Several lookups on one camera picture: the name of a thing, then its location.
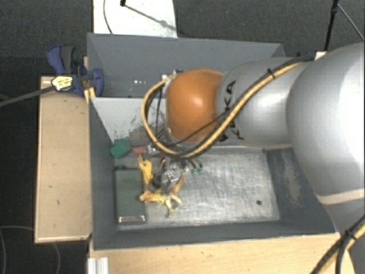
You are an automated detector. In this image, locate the green sponge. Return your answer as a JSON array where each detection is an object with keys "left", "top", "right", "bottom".
[{"left": 109, "top": 138, "right": 132, "bottom": 159}]

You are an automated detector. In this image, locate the red handled small tool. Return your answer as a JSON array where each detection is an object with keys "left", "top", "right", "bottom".
[{"left": 130, "top": 144, "right": 161, "bottom": 157}]

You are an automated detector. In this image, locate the pale wood flat board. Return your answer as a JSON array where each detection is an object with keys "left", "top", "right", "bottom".
[{"left": 34, "top": 75, "right": 94, "bottom": 244}]

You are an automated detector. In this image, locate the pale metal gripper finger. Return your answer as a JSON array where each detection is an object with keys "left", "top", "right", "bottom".
[{"left": 166, "top": 171, "right": 178, "bottom": 196}]

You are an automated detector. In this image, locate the yellow floppy toy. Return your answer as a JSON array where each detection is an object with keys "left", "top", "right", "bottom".
[{"left": 137, "top": 155, "right": 184, "bottom": 219}]

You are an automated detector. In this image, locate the grey metal bin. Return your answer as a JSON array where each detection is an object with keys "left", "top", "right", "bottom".
[{"left": 86, "top": 32, "right": 337, "bottom": 251}]

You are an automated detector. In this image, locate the dark green flat block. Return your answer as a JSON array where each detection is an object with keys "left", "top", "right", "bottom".
[{"left": 114, "top": 167, "right": 147, "bottom": 225}]

